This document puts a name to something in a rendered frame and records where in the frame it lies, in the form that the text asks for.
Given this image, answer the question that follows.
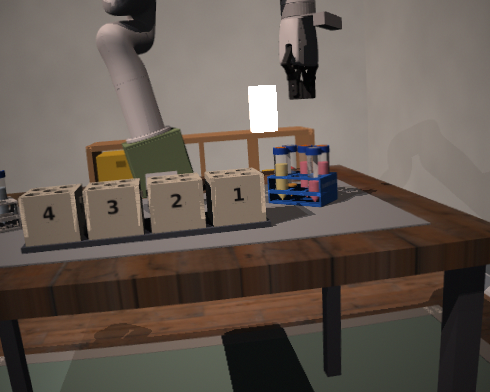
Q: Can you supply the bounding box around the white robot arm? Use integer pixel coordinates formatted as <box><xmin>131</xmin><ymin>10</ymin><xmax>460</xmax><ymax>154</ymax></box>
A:
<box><xmin>96</xmin><ymin>0</ymin><xmax>342</xmax><ymax>144</ymax></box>

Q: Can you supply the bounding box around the beige bucket adapter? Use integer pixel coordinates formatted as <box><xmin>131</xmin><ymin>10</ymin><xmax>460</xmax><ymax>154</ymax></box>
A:
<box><xmin>18</xmin><ymin>184</ymin><xmax>87</xmax><ymax>247</ymax></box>
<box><xmin>83</xmin><ymin>178</ymin><xmax>145</xmax><ymax>240</ymax></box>
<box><xmin>204</xmin><ymin>168</ymin><xmax>266</xmax><ymax>227</ymax></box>
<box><xmin>146</xmin><ymin>173</ymin><xmax>206</xmax><ymax>234</ymax></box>

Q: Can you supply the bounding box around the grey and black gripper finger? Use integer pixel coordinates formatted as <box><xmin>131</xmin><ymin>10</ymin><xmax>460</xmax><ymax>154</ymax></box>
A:
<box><xmin>301</xmin><ymin>64</ymin><xmax>318</xmax><ymax>99</ymax></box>
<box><xmin>282</xmin><ymin>44</ymin><xmax>303</xmax><ymax>100</ymax></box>

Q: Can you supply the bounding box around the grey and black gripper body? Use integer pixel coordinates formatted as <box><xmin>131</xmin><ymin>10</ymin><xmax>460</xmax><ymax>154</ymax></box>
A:
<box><xmin>279</xmin><ymin>16</ymin><xmax>318</xmax><ymax>67</ymax></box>

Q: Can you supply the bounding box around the blue tube rack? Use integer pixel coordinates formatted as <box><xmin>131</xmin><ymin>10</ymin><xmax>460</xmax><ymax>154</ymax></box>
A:
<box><xmin>268</xmin><ymin>171</ymin><xmax>338</xmax><ymax>207</ymax></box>

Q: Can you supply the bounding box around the beige tube rack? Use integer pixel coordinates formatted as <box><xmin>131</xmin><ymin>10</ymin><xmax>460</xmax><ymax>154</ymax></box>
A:
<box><xmin>0</xmin><ymin>196</ymin><xmax>22</xmax><ymax>233</ymax></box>

